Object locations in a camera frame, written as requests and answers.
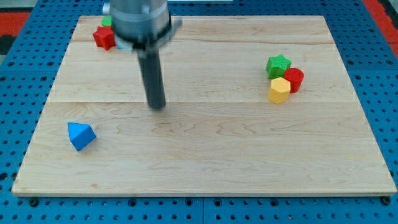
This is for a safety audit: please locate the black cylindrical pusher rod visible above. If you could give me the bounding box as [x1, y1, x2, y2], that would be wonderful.
[138, 50, 166, 110]

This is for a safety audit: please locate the blue triangle block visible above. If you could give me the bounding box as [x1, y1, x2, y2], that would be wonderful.
[67, 122, 96, 151]

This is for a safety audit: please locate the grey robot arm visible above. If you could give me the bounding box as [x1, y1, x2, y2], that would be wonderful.
[103, 0, 182, 111]

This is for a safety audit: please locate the red star block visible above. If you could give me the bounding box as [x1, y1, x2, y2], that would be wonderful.
[93, 26, 116, 50]

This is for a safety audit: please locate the green star block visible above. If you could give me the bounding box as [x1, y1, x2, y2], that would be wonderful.
[266, 54, 292, 79]

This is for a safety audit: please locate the light blue block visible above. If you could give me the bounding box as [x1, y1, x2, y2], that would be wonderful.
[115, 40, 133, 51]

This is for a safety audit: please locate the green round block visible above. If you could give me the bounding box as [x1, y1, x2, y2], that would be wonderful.
[101, 16, 112, 27]

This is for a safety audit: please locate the light wooden board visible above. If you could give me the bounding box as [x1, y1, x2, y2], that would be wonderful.
[12, 16, 397, 197]

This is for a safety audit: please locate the yellow hexagon block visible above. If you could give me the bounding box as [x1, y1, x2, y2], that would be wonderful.
[268, 77, 291, 104]

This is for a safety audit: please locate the red cylinder block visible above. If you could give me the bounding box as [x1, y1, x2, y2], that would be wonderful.
[284, 68, 304, 93]

